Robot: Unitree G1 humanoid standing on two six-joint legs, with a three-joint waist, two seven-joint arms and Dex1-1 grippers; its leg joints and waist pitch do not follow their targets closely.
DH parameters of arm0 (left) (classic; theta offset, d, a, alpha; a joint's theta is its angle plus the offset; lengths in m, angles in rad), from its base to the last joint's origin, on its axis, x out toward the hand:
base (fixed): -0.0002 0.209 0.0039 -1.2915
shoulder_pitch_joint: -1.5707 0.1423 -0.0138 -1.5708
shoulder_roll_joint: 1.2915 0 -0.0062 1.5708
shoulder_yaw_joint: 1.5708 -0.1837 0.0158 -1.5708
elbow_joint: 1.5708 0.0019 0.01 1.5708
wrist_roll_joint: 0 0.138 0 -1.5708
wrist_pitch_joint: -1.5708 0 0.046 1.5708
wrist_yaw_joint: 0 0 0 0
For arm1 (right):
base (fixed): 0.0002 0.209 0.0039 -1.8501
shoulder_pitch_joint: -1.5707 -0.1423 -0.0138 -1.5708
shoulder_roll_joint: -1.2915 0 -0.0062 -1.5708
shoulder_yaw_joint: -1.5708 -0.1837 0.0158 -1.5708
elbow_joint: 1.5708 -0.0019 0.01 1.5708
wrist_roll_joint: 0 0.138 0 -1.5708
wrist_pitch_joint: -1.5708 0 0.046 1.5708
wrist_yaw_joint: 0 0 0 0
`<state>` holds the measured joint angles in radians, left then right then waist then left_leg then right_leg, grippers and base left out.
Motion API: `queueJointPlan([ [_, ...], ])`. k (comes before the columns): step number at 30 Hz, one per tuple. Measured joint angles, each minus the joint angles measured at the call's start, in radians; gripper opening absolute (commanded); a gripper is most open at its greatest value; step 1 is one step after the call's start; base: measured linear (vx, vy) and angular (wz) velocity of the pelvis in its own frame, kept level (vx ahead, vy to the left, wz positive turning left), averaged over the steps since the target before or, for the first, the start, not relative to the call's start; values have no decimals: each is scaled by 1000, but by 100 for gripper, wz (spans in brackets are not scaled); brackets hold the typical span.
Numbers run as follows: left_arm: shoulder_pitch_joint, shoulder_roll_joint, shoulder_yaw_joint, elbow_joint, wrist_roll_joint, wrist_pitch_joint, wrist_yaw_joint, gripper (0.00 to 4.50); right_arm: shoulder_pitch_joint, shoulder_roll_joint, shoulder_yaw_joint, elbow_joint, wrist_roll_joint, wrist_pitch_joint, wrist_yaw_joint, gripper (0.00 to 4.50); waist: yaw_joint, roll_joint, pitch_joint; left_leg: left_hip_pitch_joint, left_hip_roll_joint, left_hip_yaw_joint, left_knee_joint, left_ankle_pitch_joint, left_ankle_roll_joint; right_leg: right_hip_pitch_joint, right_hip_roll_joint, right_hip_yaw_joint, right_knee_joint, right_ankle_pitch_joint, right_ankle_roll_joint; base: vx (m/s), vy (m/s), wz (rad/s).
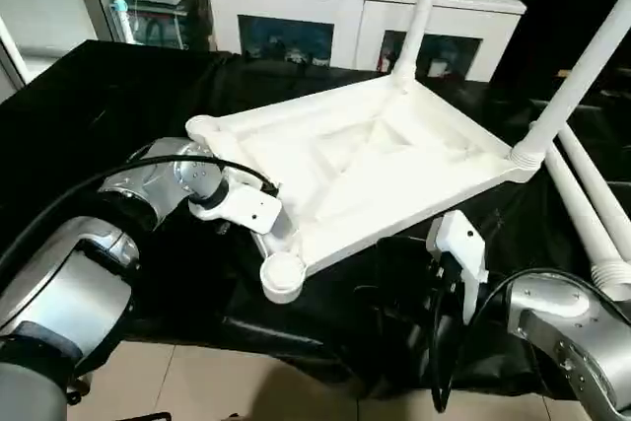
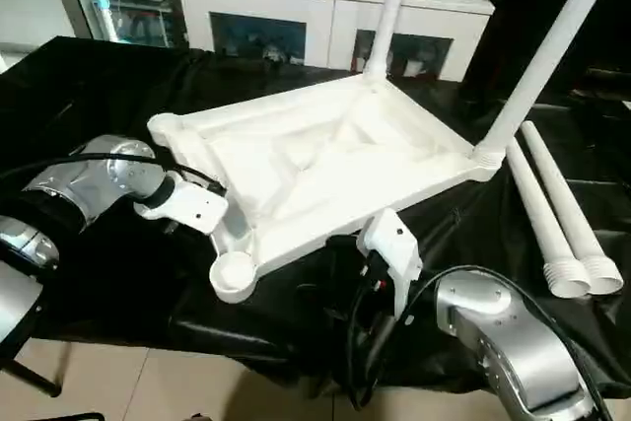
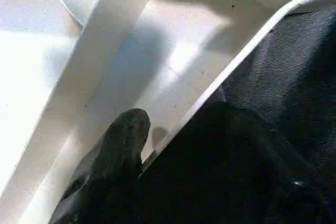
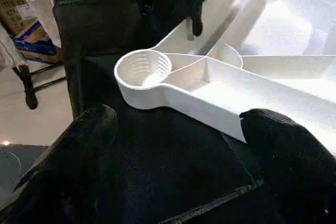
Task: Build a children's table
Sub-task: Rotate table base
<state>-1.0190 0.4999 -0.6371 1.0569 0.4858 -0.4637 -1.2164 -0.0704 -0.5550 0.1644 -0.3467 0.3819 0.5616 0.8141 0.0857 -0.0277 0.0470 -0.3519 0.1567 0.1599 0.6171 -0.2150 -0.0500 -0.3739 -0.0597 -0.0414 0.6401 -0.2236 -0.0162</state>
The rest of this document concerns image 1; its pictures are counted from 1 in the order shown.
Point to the white plastic table top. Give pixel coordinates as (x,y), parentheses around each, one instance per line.
(365,160)

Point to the white plastic table leg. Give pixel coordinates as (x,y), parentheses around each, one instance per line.
(577,76)
(601,179)
(582,214)
(419,17)

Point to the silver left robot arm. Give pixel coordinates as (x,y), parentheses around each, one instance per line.
(69,293)

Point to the small yellow tag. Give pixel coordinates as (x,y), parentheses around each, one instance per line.
(564,73)

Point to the black work mat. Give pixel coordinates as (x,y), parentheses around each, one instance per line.
(99,86)

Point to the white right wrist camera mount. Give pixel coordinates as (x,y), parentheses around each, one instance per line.
(461,244)

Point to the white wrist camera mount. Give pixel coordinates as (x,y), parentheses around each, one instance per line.
(246,209)
(461,244)

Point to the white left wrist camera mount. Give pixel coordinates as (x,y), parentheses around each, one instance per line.
(246,209)

